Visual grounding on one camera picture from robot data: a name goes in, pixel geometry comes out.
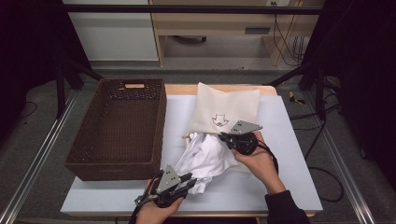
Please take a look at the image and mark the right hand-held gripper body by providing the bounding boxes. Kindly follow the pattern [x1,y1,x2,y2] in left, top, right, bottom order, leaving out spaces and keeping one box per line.
[229,119,263,156]

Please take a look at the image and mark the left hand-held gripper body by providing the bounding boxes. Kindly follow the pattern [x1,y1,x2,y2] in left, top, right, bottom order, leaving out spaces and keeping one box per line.
[134,164,190,209]

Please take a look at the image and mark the white garment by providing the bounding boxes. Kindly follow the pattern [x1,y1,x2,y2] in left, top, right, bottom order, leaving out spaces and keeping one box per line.
[173,132,241,196]

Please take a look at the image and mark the cream drawstring cloth bag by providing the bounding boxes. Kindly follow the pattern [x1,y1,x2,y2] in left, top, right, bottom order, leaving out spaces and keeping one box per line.
[181,81,262,174]

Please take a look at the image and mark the brown woven basket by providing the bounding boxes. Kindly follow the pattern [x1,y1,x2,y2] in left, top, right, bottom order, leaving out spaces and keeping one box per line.
[64,77,167,182]

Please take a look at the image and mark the person's right hand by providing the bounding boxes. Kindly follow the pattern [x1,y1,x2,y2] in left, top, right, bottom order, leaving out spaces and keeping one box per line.
[232,132,287,196]

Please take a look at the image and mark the person's left hand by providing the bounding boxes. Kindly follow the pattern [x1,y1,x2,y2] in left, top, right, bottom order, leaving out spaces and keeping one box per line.
[135,180,185,224]

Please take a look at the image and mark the light grey table mat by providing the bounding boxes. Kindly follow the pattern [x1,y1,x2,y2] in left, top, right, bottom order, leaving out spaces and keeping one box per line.
[60,94,324,216]

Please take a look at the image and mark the yellow and black tool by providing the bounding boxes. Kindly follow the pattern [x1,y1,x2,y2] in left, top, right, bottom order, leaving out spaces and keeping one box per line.
[288,91,306,105]

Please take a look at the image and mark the black metal stand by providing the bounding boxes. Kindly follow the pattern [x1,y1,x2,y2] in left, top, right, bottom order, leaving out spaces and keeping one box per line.
[266,57,329,121]
[55,57,105,119]

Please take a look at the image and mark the light wooden desk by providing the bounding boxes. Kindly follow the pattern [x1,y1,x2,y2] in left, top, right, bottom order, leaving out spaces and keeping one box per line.
[148,0,325,67]

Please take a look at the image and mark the dark curtain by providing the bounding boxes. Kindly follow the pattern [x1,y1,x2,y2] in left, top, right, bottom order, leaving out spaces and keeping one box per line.
[0,0,94,138]
[300,0,396,190]

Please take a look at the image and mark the white cabinet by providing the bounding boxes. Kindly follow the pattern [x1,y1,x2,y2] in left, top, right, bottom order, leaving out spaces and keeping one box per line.
[62,0,160,62]

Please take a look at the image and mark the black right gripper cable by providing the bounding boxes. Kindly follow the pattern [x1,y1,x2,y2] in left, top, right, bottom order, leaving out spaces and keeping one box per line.
[256,139,280,175]

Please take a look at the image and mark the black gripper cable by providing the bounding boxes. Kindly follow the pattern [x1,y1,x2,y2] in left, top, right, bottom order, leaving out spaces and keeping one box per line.
[256,139,280,175]
[128,203,144,224]

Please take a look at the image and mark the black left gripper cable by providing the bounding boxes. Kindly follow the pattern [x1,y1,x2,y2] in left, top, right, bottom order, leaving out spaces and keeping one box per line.
[128,203,144,224]

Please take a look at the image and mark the aluminium rail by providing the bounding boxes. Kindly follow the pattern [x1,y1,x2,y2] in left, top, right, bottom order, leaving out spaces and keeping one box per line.
[303,91,378,224]
[0,89,79,224]

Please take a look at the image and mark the long black floor cable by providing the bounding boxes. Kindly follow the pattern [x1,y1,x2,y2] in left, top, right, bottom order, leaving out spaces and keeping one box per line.
[289,102,346,203]

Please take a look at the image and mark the black hanging cables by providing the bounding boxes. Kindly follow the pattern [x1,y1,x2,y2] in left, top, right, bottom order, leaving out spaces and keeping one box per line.
[271,1,310,67]

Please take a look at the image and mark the black horizontal frame bar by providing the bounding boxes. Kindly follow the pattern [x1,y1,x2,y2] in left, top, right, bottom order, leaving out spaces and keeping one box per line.
[62,4,325,16]

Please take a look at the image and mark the white wall socket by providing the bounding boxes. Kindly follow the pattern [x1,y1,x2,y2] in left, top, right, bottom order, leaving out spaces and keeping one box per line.
[265,0,291,7]

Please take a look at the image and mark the thin black floor cable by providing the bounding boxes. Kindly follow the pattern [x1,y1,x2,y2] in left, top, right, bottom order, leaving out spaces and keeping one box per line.
[14,101,39,121]

